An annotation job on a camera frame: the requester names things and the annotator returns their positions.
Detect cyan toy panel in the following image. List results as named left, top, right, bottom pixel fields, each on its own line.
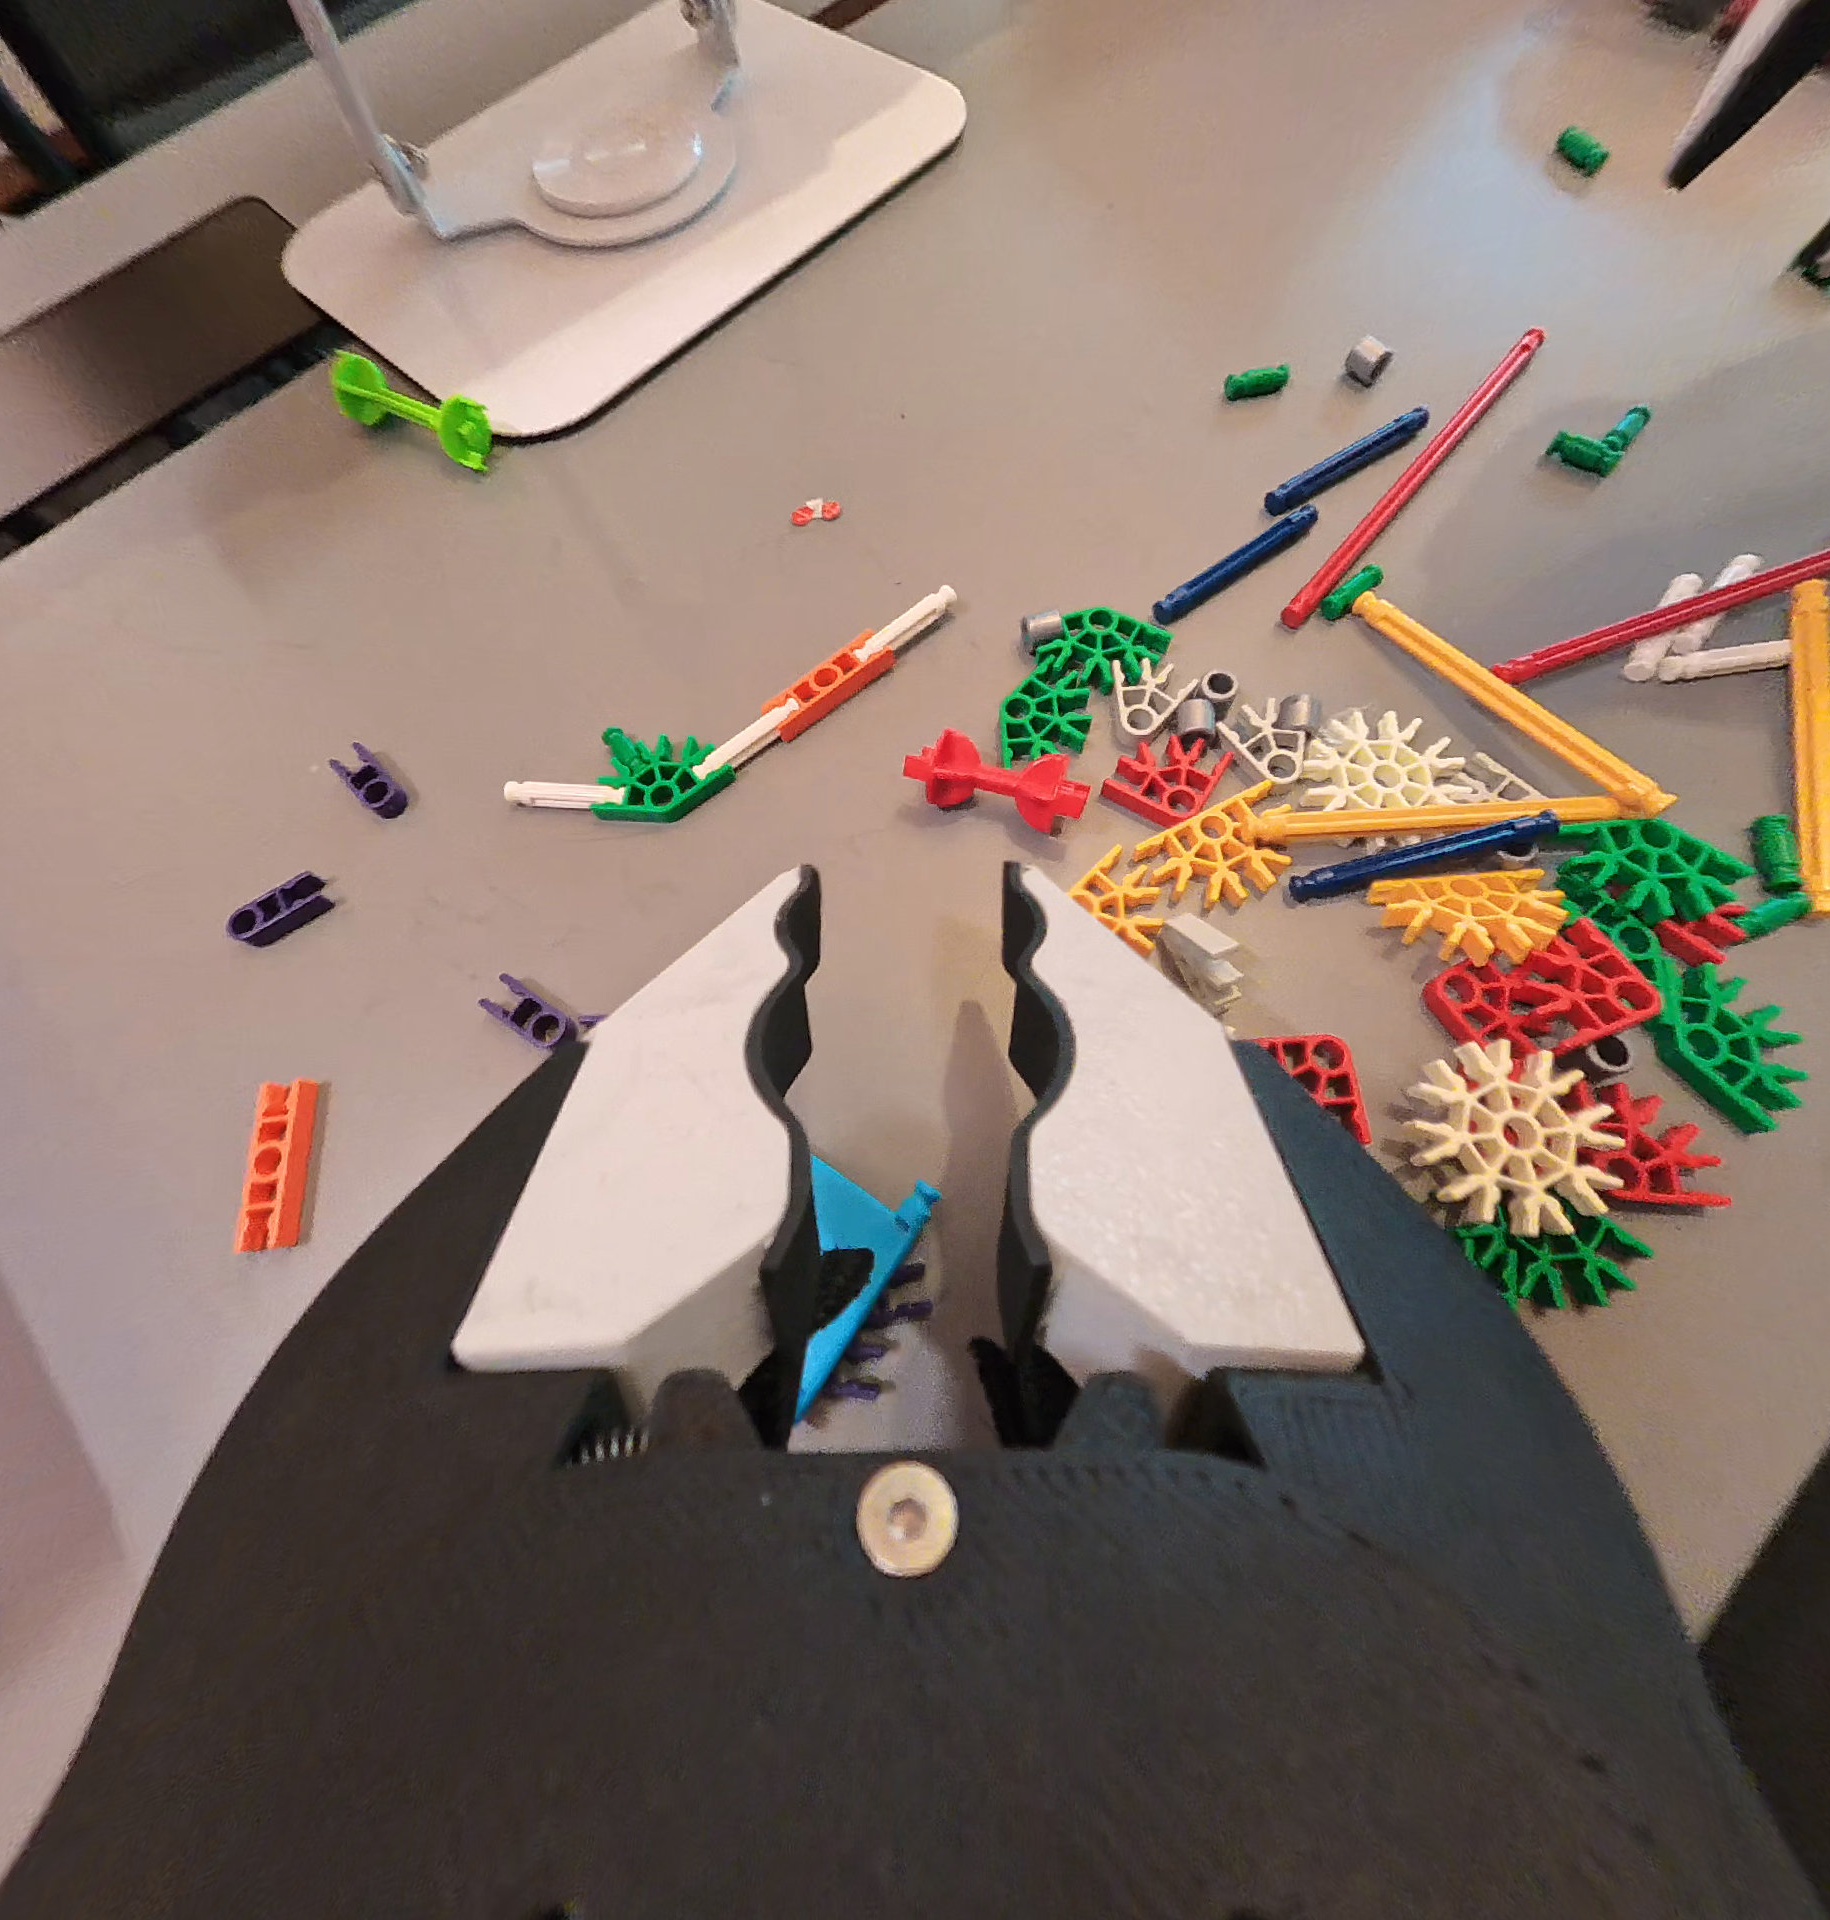
left=790, top=1155, right=944, bottom=1424

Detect green toy connector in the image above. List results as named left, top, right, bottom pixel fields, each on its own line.
left=1041, top=609, right=1175, bottom=698
left=590, top=731, right=738, bottom=821
left=998, top=681, right=1100, bottom=769

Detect heap of mixed toy rods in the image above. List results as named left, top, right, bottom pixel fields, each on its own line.
left=1350, top=510, right=1830, bottom=918

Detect lime green toy spool piece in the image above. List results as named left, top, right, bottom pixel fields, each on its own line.
left=331, top=349, right=492, bottom=475

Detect white stand base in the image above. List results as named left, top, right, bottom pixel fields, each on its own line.
left=281, top=0, right=967, bottom=439

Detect red long toy rod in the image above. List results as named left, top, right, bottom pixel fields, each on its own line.
left=1283, top=326, right=1547, bottom=626

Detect pile of colourful toy connectors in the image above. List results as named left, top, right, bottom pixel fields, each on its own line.
left=1066, top=668, right=1810, bottom=1306

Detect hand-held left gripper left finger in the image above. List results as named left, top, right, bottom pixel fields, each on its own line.
left=451, top=865, right=825, bottom=1449

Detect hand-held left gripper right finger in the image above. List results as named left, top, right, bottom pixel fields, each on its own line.
left=998, top=860, right=1372, bottom=1449

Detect red toy spool piece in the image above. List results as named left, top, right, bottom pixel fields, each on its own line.
left=902, top=731, right=1094, bottom=831

